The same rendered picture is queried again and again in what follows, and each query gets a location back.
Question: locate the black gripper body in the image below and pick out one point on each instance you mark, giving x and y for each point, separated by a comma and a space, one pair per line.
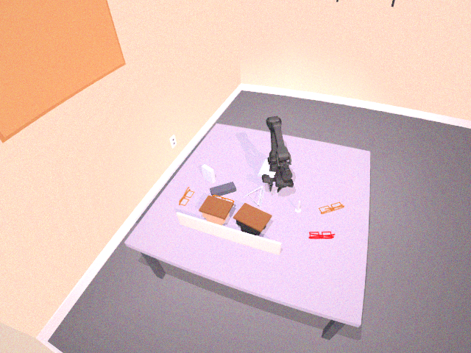
267, 179

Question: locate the white flat panel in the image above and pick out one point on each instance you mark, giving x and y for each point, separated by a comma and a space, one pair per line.
227, 233

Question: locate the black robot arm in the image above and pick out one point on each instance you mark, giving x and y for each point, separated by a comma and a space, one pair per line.
279, 154

